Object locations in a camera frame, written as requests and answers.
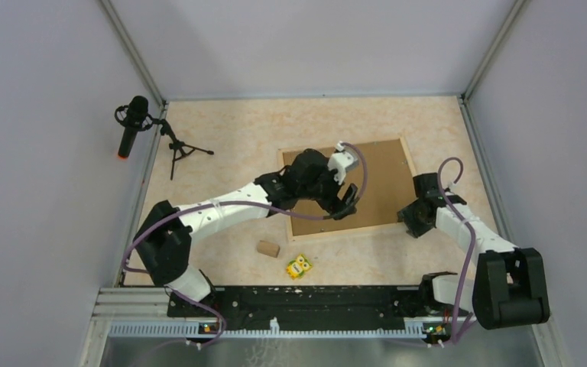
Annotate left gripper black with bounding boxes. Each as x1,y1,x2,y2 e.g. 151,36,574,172
298,161,358,220

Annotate light wooden picture frame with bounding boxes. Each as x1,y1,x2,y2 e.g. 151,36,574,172
277,135,421,243

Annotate brown cardboard backing board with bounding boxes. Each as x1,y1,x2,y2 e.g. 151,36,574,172
282,139,416,238

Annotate small wooden block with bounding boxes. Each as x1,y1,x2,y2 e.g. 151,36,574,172
256,241,281,258

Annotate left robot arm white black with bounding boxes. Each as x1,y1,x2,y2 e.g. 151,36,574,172
124,142,367,316

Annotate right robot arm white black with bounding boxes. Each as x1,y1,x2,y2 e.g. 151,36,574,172
397,173,551,330

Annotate yellow owl toy block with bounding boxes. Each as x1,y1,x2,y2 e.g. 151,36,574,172
286,254,313,280

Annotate black microphone on tripod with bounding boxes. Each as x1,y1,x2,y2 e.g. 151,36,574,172
114,96,215,180

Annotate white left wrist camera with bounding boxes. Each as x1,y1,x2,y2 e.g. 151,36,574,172
327,141,359,185

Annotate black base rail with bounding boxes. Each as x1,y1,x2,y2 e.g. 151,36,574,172
167,285,452,331

